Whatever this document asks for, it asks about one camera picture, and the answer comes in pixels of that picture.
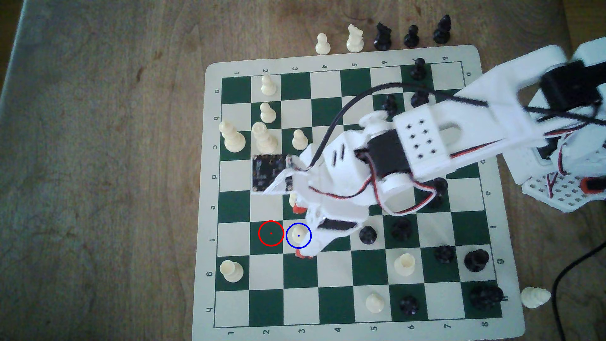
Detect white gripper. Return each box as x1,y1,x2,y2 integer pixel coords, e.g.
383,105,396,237
290,133,379,260

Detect small white chess pawn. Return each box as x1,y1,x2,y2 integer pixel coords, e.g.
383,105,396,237
289,225,308,247

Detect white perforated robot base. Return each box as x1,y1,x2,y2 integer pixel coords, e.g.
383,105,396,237
522,170,606,212

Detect green white chess board mat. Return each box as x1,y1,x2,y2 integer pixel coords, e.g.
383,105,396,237
192,45,526,341

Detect tall white chess king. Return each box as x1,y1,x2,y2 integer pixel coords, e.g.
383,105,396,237
251,122,278,154

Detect white chess rook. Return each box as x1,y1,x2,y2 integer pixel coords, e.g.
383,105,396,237
220,260,244,283
394,253,416,277

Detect black chess rook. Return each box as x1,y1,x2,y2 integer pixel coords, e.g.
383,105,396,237
464,249,490,273
391,218,413,241

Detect black chess queen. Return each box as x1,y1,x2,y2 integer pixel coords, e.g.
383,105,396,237
425,177,449,209

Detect white chess knight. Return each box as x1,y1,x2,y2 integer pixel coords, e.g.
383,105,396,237
346,24,365,53

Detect black chess king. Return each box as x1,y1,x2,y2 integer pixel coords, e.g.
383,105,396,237
469,285,504,308

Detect black chess knight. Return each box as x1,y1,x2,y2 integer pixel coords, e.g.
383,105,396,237
373,23,393,51

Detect toppled white chess bishop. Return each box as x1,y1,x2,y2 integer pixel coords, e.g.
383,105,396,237
521,287,552,309

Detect red black clamp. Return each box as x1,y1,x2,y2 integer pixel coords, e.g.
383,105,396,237
581,176,606,194

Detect red white black gripper wire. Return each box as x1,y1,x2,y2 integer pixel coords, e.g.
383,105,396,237
308,163,437,216

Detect black camera circuit board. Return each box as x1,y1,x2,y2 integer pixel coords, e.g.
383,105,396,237
252,154,288,193

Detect black camera cable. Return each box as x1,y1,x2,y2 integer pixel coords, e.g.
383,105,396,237
286,83,606,170

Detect red white black base wires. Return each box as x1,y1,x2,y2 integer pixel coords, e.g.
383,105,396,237
540,121,606,200

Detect black power cable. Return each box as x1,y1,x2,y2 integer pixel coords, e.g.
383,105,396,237
552,244,606,341

